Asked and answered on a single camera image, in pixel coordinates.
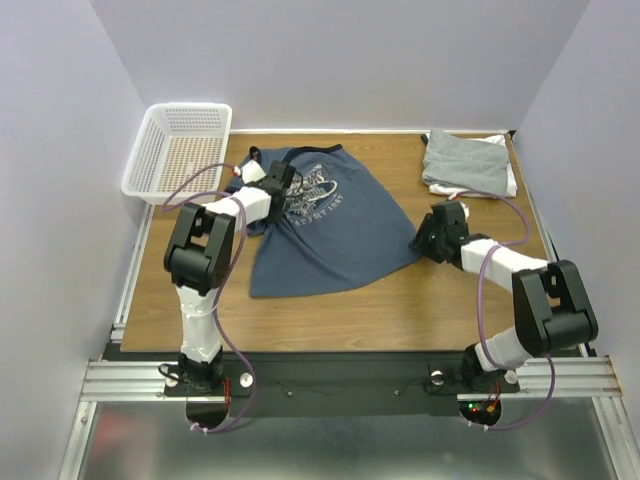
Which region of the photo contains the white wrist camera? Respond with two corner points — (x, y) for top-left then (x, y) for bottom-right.
(233, 160), (266, 184)
(447, 196), (470, 219)

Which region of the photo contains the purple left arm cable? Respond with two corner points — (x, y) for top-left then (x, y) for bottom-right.
(159, 162), (256, 435)

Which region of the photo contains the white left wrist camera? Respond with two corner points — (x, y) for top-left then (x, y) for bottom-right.
(233, 160), (266, 184)

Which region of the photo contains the blue printed tank top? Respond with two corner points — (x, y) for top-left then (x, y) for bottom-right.
(245, 144), (418, 298)

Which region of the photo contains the white plastic laundry basket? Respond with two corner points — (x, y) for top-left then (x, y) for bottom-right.
(121, 102), (233, 205)

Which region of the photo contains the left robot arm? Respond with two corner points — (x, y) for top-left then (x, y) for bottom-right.
(164, 160), (296, 394)

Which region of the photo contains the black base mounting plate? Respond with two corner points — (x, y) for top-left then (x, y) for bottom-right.
(159, 351), (519, 423)

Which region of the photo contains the grey folded tank top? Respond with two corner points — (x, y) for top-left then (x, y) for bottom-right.
(422, 128), (510, 195)

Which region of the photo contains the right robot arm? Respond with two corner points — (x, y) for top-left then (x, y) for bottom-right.
(410, 201), (599, 390)

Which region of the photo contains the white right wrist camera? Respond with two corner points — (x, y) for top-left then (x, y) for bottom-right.
(447, 196), (470, 219)

